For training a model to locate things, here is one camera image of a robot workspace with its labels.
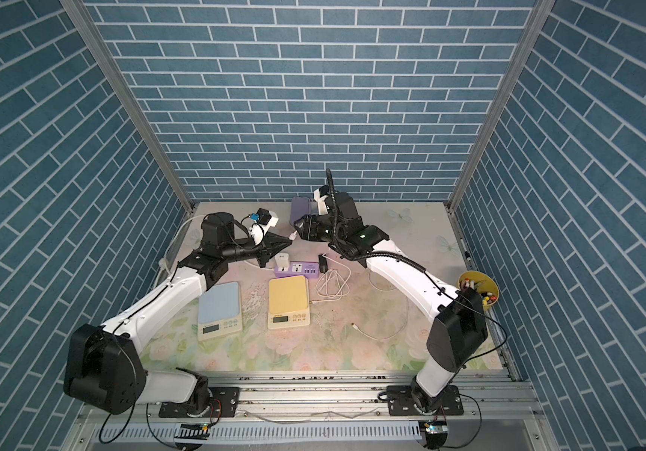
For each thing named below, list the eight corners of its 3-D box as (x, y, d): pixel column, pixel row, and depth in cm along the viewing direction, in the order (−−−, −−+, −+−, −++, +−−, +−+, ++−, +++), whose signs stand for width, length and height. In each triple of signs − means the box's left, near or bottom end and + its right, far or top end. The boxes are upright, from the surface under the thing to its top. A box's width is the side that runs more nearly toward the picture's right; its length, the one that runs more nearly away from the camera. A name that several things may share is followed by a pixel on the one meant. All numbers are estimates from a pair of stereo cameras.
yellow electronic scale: (267, 330, 88) (266, 326, 85) (270, 282, 99) (269, 278, 96) (310, 326, 89) (310, 322, 86) (308, 279, 100) (308, 274, 97)
